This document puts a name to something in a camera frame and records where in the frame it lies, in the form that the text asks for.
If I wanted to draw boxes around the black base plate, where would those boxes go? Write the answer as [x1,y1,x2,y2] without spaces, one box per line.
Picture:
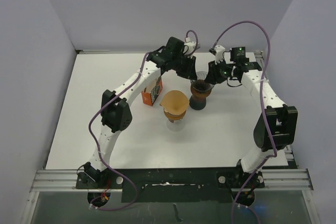
[76,167,265,206]

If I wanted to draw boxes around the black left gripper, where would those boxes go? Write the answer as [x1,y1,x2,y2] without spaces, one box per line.
[171,54,196,81]

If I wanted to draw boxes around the grey swirled glass dripper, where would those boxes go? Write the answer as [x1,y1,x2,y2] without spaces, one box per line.
[191,71,214,92]

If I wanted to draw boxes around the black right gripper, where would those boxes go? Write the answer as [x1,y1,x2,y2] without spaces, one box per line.
[205,59,235,85]

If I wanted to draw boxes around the clear glass carafe wooden collar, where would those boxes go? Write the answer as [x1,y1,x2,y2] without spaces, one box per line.
[166,119,185,132]

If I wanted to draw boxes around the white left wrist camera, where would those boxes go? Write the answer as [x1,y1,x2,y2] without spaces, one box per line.
[183,41,200,58]

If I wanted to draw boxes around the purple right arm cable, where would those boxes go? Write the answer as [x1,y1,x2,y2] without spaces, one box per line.
[212,20,278,224]

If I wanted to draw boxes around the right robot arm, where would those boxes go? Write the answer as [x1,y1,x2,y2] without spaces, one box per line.
[205,46,298,187]

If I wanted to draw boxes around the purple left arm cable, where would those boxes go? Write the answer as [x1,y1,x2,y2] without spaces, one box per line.
[88,29,199,211]

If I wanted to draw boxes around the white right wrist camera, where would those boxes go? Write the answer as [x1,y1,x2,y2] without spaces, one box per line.
[209,45,226,64]

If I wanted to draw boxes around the orange coffee filter box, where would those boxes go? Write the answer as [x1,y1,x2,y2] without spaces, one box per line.
[141,77,163,106]

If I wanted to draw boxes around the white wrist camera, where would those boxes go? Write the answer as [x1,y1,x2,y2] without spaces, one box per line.
[209,45,226,64]
[183,41,200,58]

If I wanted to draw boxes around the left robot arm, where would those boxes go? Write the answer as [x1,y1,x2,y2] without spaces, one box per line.
[84,37,198,188]

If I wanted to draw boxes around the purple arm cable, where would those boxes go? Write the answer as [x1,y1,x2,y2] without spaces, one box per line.
[212,20,278,224]
[88,29,199,211]

